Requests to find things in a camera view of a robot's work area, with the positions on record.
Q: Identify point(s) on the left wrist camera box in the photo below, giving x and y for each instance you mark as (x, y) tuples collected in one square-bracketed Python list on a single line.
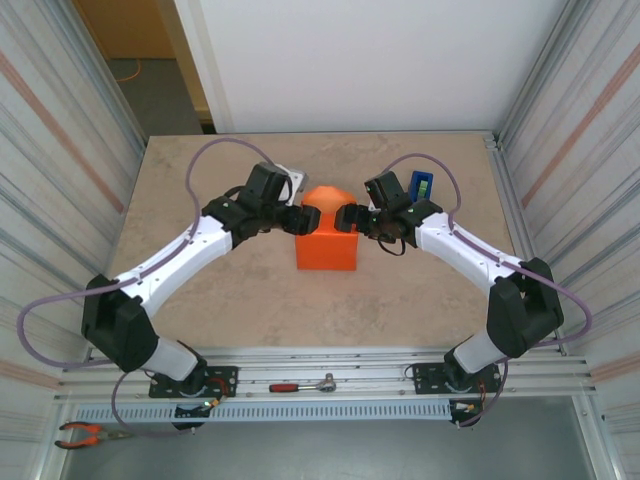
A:
[(296, 180)]

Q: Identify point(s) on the aluminium rail frame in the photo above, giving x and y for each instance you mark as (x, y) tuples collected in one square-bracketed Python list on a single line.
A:
[(350, 367)]

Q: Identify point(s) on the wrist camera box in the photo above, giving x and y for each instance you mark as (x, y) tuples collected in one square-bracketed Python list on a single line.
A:
[(373, 206), (296, 180)]

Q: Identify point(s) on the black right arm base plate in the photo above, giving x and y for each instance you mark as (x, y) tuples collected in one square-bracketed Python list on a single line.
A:
[(427, 375)]

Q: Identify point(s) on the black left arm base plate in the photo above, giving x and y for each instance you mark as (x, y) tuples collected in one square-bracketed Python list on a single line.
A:
[(225, 377)]

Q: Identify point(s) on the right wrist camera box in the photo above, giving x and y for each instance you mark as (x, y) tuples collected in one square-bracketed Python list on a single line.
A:
[(373, 206)]

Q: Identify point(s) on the brown wooden panel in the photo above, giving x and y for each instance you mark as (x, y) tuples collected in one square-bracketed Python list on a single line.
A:
[(130, 27)]

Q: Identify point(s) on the aluminium side rail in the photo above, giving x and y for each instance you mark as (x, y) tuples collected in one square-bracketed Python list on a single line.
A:
[(500, 165)]

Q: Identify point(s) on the blue tape dispenser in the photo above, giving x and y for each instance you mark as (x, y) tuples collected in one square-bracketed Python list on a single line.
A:
[(425, 177)]

